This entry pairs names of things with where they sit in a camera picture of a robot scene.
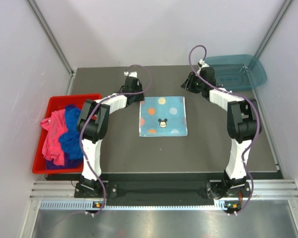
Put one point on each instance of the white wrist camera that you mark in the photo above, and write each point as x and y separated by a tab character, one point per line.
133	74
202	64

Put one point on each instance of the left aluminium frame post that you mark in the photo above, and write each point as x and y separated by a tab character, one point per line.
49	34

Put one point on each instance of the white slotted cable duct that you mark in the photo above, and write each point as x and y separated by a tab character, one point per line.
91	205

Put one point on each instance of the light blue polka-dot towel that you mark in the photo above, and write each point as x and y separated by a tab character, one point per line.
163	116

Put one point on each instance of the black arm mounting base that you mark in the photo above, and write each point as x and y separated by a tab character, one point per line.
169	193

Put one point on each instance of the right aluminium frame post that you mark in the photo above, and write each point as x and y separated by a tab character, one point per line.
286	5

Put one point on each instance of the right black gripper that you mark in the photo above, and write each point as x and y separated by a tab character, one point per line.
187	85

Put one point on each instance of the aluminium front rail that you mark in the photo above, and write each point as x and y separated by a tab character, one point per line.
269	189

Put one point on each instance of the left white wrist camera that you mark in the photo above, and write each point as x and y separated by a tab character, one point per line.
133	74

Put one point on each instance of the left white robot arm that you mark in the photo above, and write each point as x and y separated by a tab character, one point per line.
93	123

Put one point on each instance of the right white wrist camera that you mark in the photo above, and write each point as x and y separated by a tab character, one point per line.
202	64

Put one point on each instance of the purple towel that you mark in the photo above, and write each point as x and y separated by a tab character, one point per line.
69	163

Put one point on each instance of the teal translucent plastic tray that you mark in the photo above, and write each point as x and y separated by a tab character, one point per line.
238	72

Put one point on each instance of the red plastic bin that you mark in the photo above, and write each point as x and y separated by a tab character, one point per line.
57	103

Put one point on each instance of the aluminium frame post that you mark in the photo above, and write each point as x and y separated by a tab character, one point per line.
286	5
49	34

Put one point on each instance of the pink towel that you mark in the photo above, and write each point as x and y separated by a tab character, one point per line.
55	126

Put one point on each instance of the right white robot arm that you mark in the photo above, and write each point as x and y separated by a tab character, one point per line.
243	124

